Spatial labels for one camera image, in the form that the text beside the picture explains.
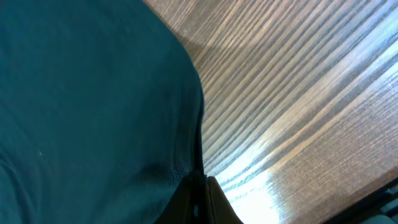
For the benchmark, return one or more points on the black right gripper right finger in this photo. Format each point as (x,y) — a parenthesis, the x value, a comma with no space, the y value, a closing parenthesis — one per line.
(221,212)

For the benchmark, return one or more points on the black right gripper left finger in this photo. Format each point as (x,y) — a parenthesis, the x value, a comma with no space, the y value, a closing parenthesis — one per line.
(187,204)

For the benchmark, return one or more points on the black t-shirt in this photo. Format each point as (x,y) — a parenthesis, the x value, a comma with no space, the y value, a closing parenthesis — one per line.
(101,109)

